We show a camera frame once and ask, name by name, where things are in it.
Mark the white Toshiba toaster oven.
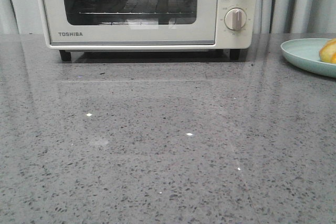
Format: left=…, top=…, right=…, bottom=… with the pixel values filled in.
left=38, top=0, right=256, bottom=61

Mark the metal oven wire rack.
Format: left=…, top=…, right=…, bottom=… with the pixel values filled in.
left=78, top=12, right=197, bottom=16

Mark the grey curtain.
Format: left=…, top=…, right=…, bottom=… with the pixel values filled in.
left=253, top=0, right=335, bottom=34

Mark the light green plate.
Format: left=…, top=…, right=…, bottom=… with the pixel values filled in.
left=280, top=38, right=335, bottom=78

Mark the striped croissant bread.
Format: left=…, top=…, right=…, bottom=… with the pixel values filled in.
left=319, top=38, right=336, bottom=64

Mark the lower beige oven knob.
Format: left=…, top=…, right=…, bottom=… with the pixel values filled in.
left=224, top=8, right=247, bottom=31

